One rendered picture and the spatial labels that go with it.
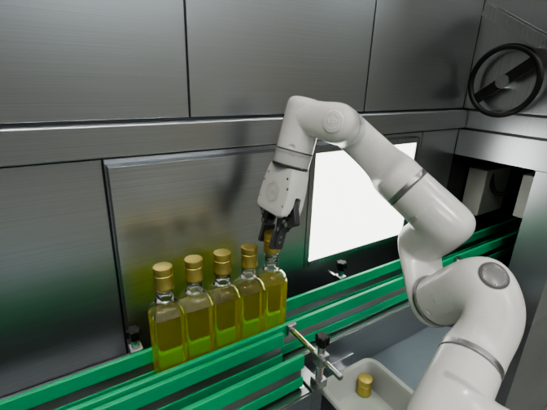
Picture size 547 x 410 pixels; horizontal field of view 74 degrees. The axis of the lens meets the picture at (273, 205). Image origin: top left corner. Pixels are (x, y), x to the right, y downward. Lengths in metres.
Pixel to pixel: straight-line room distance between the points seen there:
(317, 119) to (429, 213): 0.25
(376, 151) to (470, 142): 0.72
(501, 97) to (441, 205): 0.78
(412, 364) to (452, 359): 0.58
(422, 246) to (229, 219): 0.41
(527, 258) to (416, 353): 0.49
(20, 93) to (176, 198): 0.31
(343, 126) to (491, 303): 0.35
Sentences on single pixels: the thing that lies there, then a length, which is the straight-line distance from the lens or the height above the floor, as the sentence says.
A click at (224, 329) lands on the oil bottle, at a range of 0.77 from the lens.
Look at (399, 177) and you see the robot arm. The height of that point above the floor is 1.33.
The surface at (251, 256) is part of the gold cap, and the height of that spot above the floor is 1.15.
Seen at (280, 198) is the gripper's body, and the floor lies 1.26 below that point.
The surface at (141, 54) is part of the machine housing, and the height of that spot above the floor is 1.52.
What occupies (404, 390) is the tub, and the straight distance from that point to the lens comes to 0.95.
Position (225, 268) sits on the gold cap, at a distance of 0.71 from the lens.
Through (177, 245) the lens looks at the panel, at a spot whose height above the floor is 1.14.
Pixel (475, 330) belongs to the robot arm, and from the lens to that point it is 0.59.
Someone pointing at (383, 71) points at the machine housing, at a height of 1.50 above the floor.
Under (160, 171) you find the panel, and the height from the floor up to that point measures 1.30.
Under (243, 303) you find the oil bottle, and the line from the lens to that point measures 0.76.
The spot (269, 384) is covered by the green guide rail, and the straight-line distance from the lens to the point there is 0.76.
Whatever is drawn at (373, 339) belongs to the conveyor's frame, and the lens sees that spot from 1.09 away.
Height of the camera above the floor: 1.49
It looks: 20 degrees down
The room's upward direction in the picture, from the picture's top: 2 degrees clockwise
